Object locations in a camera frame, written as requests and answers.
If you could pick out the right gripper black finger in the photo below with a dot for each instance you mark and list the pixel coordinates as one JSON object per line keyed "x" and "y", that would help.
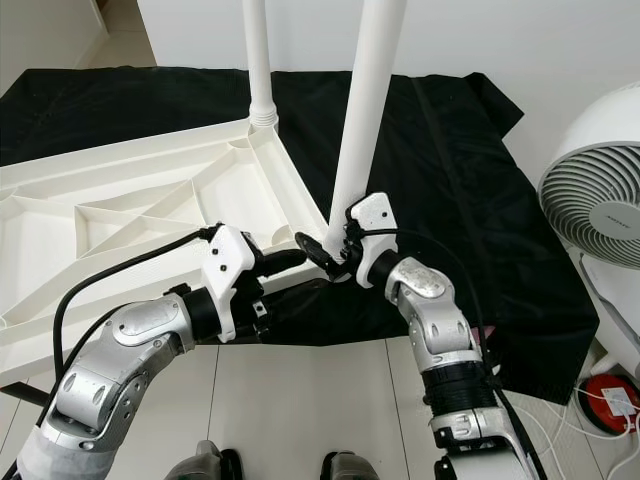
{"x": 317, "y": 250}

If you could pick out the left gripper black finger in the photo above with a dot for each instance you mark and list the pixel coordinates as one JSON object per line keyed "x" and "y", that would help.
{"x": 280, "y": 261}
{"x": 293, "y": 295}

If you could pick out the white plastic children table top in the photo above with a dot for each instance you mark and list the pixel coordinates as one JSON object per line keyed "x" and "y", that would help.
{"x": 120, "y": 215}

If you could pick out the black tablecloth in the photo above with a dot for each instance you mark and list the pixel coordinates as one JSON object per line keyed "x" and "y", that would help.
{"x": 480, "y": 180}

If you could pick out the pink cushion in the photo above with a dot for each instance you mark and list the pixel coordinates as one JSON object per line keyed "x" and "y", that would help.
{"x": 482, "y": 335}

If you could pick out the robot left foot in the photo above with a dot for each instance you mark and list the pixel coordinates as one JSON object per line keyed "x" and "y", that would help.
{"x": 205, "y": 463}

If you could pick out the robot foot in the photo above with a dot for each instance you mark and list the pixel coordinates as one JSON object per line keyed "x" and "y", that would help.
{"x": 205, "y": 463}
{"x": 350, "y": 468}

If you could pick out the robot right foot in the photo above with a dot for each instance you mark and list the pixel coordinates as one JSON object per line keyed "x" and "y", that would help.
{"x": 350, "y": 468}

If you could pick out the white round fan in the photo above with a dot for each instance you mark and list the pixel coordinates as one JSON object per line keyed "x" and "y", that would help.
{"x": 595, "y": 180}

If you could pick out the red object on floor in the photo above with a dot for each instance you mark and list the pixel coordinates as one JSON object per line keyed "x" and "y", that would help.
{"x": 610, "y": 405}

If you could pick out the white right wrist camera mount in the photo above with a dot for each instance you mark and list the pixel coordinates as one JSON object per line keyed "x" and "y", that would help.
{"x": 375, "y": 215}

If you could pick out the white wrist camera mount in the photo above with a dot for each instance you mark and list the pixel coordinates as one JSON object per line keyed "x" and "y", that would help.
{"x": 227, "y": 265}
{"x": 375, "y": 215}

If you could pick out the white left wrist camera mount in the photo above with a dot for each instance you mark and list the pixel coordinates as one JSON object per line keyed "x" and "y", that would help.
{"x": 227, "y": 265}

